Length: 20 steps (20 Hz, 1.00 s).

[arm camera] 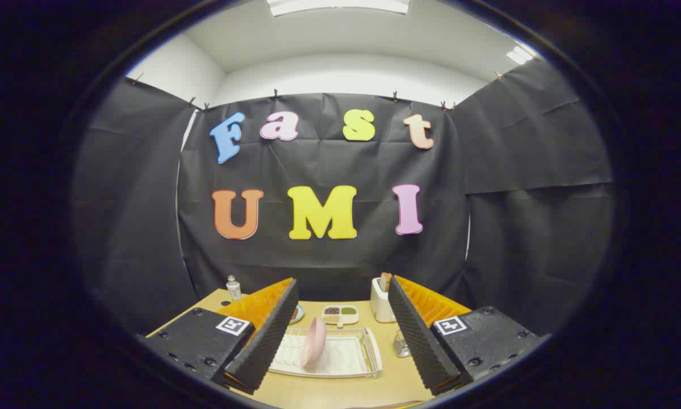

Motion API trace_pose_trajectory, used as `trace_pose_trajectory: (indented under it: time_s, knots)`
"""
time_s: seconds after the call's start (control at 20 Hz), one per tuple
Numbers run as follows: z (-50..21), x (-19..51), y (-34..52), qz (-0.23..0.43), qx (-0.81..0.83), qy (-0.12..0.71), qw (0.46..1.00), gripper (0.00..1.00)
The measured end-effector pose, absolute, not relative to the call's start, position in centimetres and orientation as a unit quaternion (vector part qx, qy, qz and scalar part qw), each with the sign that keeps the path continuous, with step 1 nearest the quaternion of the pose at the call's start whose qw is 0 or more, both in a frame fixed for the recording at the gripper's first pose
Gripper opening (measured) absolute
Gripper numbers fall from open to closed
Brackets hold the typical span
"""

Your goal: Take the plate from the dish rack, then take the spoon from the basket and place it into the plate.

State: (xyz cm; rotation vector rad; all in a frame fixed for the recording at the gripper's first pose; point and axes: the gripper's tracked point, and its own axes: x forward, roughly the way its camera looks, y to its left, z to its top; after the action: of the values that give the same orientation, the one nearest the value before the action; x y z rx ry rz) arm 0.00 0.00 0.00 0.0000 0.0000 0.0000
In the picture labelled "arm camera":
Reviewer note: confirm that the clear bottle with green liquid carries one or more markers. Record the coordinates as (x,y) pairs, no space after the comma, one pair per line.
(234,289)

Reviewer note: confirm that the small ceiling light panel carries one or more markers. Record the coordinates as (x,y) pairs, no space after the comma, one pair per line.
(519,55)

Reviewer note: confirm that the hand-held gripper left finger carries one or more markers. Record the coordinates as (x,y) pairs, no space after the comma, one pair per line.
(272,335)

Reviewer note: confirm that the large ceiling light panel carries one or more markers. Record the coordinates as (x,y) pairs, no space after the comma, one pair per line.
(340,5)

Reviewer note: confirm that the cream toaster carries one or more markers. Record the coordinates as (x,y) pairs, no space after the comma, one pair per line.
(380,307)

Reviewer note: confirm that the pink plate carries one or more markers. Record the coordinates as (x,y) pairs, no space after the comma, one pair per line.
(314,341)

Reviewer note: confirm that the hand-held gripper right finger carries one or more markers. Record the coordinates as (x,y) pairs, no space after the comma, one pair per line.
(414,329)

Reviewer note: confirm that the pale blue serving plate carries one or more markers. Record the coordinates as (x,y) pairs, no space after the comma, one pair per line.
(299,313)

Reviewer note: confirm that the black backdrop cloth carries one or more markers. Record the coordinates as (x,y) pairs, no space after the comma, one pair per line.
(329,165)

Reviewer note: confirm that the white two-compartment dish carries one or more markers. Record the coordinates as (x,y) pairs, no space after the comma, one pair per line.
(340,314)

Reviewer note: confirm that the toast bread slices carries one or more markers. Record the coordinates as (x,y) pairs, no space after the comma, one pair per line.
(385,281)

